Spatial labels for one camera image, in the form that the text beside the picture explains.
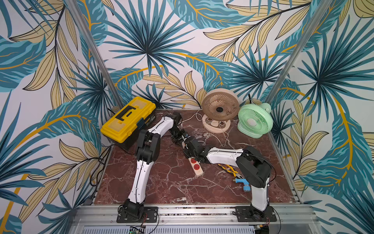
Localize beige desk fan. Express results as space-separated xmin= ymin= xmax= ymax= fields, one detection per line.
xmin=201 ymin=88 xmax=240 ymax=133

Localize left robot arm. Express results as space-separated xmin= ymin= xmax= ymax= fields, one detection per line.
xmin=118 ymin=112 xmax=182 ymax=220

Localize metal frame post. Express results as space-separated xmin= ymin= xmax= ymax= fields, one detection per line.
xmin=266 ymin=0 xmax=333 ymax=103
xmin=65 ymin=0 xmax=124 ymax=109

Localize left metal frame post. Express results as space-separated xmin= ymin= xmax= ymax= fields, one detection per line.
xmin=65 ymin=0 xmax=124 ymax=109

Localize yellow black toolbox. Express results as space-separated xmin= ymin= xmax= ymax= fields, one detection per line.
xmin=100 ymin=97 xmax=156 ymax=150

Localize aluminium front rail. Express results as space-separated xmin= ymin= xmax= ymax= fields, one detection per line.
xmin=65 ymin=203 xmax=323 ymax=234

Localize white fan cable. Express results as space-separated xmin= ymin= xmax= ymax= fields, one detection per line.
xmin=182 ymin=110 xmax=231 ymax=148

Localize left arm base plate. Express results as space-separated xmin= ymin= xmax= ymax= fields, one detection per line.
xmin=116 ymin=206 xmax=158 ymax=223

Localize green desk fan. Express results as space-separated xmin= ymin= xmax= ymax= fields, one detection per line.
xmin=238 ymin=103 xmax=273 ymax=139

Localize beige red power strip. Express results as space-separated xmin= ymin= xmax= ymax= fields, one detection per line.
xmin=189 ymin=158 xmax=204 ymax=177

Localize blue plastic pipe fitting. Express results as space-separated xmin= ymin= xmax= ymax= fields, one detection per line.
xmin=234 ymin=178 xmax=251 ymax=193

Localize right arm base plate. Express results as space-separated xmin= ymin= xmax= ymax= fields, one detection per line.
xmin=232 ymin=205 xmax=277 ymax=223

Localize yellow handled pliers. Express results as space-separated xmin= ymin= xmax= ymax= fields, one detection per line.
xmin=218 ymin=164 xmax=244 ymax=179

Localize right metal frame post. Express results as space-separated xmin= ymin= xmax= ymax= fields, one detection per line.
xmin=266 ymin=0 xmax=333 ymax=103

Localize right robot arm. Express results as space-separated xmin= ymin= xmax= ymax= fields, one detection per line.
xmin=182 ymin=136 xmax=272 ymax=216

